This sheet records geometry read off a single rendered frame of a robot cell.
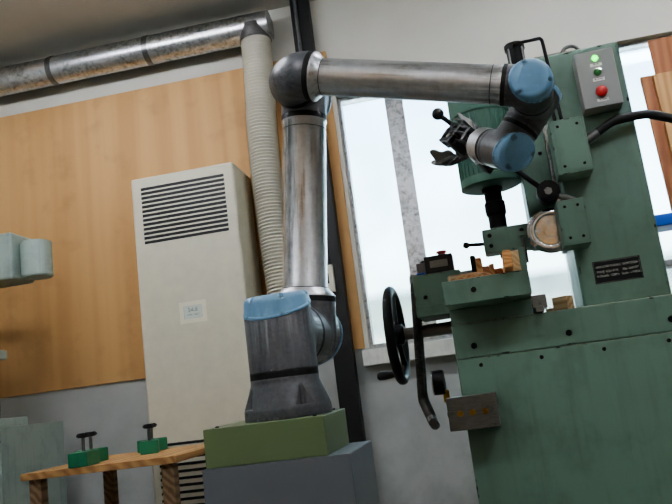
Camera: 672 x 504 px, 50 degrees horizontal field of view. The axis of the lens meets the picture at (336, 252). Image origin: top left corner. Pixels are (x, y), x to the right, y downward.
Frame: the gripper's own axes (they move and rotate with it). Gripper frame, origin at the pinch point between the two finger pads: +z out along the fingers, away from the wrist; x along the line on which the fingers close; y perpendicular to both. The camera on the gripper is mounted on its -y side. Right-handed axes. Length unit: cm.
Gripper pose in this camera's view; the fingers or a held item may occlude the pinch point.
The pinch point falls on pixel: (449, 142)
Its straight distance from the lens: 202.9
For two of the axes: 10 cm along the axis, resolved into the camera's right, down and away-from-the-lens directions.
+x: -5.9, 8.1, 0.1
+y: -7.4, -5.4, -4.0
